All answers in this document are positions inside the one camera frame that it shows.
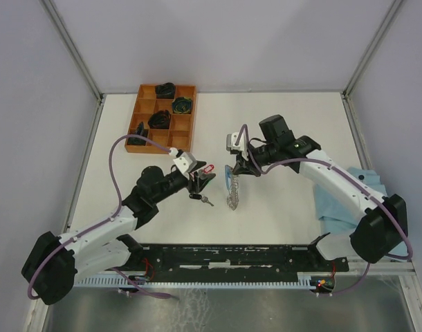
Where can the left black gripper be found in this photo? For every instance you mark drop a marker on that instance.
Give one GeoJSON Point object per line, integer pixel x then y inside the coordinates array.
{"type": "Point", "coordinates": [194, 186]}

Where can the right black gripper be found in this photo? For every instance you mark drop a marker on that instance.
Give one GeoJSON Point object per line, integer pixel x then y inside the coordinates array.
{"type": "Point", "coordinates": [246, 167]}

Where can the black tag key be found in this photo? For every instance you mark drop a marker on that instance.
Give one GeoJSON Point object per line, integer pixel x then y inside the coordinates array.
{"type": "Point", "coordinates": [201, 198]}

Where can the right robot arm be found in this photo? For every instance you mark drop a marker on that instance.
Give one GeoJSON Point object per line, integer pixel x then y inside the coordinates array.
{"type": "Point", "coordinates": [382, 220]}

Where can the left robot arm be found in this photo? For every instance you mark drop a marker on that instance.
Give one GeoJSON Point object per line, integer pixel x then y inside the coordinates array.
{"type": "Point", "coordinates": [57, 262]}

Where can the green tag key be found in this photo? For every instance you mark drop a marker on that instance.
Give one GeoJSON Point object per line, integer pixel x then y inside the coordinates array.
{"type": "Point", "coordinates": [209, 177]}

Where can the red tag key right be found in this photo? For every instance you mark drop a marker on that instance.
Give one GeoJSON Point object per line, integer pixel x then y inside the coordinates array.
{"type": "Point", "coordinates": [208, 169]}

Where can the black rolled belt middle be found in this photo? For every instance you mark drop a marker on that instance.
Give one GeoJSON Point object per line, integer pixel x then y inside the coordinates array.
{"type": "Point", "coordinates": [160, 120]}

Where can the green blue rolled belt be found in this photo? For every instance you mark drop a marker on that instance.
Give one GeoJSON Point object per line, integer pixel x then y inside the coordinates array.
{"type": "Point", "coordinates": [182, 105]}

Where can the black green rolled belt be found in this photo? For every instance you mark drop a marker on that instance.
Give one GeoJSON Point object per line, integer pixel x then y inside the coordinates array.
{"type": "Point", "coordinates": [141, 131]}

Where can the black rolled belt top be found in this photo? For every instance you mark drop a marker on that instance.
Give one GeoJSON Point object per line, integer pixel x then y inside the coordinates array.
{"type": "Point", "coordinates": [165, 91]}

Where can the light blue cloth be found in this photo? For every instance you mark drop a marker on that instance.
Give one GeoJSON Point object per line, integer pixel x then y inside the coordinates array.
{"type": "Point", "coordinates": [334, 217]}

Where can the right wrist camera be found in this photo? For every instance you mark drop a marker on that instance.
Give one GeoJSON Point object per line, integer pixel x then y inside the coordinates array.
{"type": "Point", "coordinates": [236, 144]}

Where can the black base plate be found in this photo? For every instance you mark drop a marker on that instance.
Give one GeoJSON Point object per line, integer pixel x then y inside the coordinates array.
{"type": "Point", "coordinates": [230, 263]}

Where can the white cable duct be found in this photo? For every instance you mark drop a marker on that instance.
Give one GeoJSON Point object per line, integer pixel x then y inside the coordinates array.
{"type": "Point", "coordinates": [114, 280]}

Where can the left aluminium frame post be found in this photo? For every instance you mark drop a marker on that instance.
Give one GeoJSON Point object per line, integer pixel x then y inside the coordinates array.
{"type": "Point", "coordinates": [58, 22]}

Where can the aluminium frame post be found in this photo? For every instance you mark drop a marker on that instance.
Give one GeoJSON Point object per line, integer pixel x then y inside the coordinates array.
{"type": "Point", "coordinates": [58, 22]}
{"type": "Point", "coordinates": [372, 47]}

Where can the right aluminium frame post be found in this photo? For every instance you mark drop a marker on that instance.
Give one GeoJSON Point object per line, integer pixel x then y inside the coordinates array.
{"type": "Point", "coordinates": [372, 47]}

